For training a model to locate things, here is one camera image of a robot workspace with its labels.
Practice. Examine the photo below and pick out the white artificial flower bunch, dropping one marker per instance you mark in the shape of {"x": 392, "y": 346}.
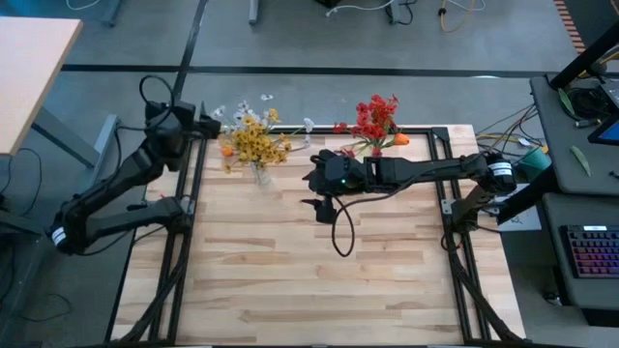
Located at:
{"x": 308, "y": 124}

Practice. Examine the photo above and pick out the green flower stems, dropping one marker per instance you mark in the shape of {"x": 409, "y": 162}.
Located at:
{"x": 227, "y": 151}

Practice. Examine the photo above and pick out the light wood desk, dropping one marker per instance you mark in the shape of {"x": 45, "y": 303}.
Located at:
{"x": 34, "y": 72}

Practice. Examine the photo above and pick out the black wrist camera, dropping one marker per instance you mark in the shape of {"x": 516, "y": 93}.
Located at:
{"x": 184, "y": 113}
{"x": 326, "y": 211}

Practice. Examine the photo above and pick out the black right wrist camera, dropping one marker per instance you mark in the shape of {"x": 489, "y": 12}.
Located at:
{"x": 326, "y": 211}

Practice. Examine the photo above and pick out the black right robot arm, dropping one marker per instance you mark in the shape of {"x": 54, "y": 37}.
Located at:
{"x": 425, "y": 169}

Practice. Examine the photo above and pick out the green leaf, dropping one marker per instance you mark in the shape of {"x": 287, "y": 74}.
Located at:
{"x": 566, "y": 101}
{"x": 580, "y": 160}

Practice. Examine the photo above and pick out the black backlit keyboard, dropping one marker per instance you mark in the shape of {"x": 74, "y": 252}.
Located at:
{"x": 592, "y": 251}

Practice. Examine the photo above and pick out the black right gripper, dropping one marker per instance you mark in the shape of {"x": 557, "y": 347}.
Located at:
{"x": 350, "y": 174}

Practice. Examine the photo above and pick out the tablet with blue screen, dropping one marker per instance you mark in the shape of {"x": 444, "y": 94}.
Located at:
{"x": 609, "y": 131}

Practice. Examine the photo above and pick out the ribbed clear glass vase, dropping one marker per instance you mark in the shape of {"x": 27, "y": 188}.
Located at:
{"x": 261, "y": 175}

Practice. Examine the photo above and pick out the black aluminium table frame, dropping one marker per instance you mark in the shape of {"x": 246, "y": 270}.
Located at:
{"x": 421, "y": 130}

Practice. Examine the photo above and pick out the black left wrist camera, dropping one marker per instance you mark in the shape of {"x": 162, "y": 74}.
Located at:
{"x": 184, "y": 113}

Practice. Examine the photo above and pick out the white paper sheet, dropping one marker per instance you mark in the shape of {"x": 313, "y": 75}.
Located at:
{"x": 522, "y": 222}

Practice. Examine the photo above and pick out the red artificial flower bunch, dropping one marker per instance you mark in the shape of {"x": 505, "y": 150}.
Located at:
{"x": 370, "y": 131}
{"x": 382, "y": 108}

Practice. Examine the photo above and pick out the orange artificial tulip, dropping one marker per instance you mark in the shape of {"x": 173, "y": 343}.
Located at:
{"x": 401, "y": 139}

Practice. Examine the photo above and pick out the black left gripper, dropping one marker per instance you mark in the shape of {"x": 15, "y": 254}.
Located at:
{"x": 186, "y": 133}

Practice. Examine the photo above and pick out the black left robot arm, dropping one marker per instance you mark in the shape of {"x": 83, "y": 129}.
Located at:
{"x": 111, "y": 186}

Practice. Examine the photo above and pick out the teal cup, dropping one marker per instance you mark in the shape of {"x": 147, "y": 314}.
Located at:
{"x": 534, "y": 164}

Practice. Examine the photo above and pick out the silver mounting plate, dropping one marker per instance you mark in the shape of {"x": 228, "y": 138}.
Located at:
{"x": 448, "y": 207}

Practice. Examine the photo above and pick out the dark grey desk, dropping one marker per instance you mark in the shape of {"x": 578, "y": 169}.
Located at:
{"x": 556, "y": 145}

